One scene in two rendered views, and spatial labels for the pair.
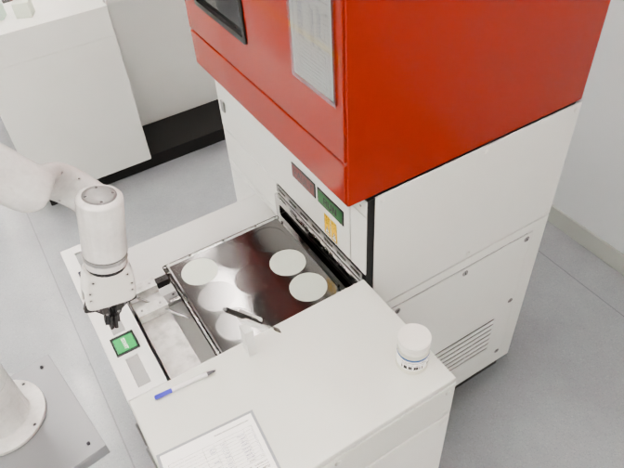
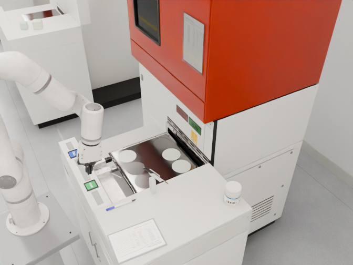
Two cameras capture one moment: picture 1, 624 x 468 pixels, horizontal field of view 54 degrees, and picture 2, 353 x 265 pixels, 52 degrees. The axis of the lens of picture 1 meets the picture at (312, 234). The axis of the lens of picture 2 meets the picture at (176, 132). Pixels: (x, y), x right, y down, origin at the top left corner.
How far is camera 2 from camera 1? 34 cm
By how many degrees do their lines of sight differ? 5
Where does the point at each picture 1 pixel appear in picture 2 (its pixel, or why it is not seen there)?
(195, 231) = (124, 138)
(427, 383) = (238, 211)
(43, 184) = (71, 98)
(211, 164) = (126, 112)
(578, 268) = (320, 177)
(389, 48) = (228, 50)
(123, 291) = (97, 155)
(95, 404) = not seen: hidden behind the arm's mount
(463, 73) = (261, 64)
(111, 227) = (97, 121)
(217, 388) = (136, 207)
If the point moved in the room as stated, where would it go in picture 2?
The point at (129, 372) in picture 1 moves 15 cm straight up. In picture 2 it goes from (93, 198) to (88, 175)
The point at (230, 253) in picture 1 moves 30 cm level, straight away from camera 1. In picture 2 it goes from (142, 148) to (136, 117)
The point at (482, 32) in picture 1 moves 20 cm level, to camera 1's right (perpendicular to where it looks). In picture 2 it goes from (270, 46) to (315, 46)
